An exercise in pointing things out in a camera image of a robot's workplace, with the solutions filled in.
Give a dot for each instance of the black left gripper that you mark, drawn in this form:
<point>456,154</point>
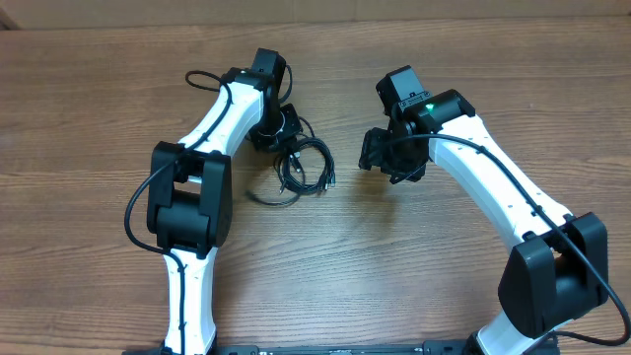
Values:
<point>278,136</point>

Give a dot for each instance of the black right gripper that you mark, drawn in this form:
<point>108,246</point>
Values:
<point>377,149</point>

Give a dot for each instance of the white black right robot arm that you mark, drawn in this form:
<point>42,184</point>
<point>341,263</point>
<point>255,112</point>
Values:
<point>555,283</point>

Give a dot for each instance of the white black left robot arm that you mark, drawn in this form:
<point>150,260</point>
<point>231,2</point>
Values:
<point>190,191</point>

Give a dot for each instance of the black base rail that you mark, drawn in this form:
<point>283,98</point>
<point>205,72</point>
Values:
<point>345,349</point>

